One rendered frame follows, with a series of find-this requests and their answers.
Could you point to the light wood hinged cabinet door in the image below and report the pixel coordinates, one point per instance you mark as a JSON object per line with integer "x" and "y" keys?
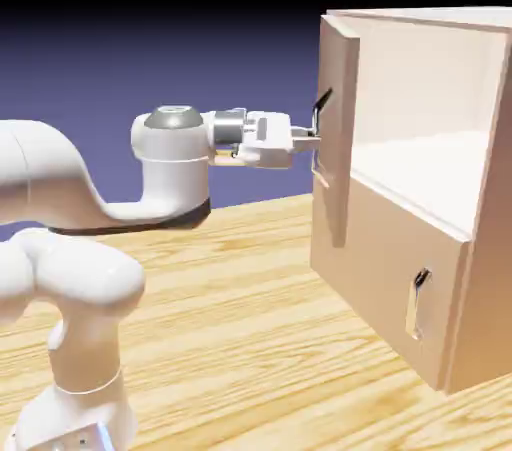
{"x": 334, "y": 131}

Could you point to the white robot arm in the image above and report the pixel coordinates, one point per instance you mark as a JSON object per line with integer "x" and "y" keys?
{"x": 172, "y": 175}

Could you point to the light wood cabinet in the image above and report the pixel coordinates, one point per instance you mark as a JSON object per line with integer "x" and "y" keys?
{"x": 424, "y": 195}

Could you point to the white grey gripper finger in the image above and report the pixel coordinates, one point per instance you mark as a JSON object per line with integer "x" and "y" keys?
{"x": 303, "y": 137}

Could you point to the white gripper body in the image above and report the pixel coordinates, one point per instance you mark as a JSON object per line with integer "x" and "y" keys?
{"x": 272, "y": 147}

